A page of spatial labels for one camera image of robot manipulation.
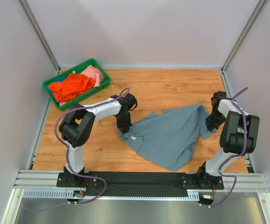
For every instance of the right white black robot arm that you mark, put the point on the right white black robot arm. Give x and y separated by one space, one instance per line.
238 137

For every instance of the right aluminium corner post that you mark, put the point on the right aluminium corner post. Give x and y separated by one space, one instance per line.
247 28

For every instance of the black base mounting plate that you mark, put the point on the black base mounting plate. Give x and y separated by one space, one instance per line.
148 184

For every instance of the aluminium corner post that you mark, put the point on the aluminium corner post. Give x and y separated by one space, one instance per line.
35 26
247 28

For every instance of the green plastic bin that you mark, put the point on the green plastic bin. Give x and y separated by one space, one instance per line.
77 70

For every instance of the pink t shirt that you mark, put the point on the pink t shirt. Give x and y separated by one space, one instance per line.
95 74

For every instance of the grey-blue t shirt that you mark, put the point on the grey-blue t shirt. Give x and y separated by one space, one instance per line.
168 139

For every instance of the orange t shirt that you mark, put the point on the orange t shirt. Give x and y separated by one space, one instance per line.
73 86

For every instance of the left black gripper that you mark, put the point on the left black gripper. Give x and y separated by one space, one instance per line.
124 123

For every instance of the left aluminium corner post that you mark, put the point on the left aluminium corner post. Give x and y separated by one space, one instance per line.
35 26

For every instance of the aluminium frame rail front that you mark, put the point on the aluminium frame rail front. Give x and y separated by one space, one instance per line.
96 197

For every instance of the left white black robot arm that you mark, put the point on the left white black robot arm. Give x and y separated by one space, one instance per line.
76 128

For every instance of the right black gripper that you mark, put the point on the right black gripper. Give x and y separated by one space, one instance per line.
212 122

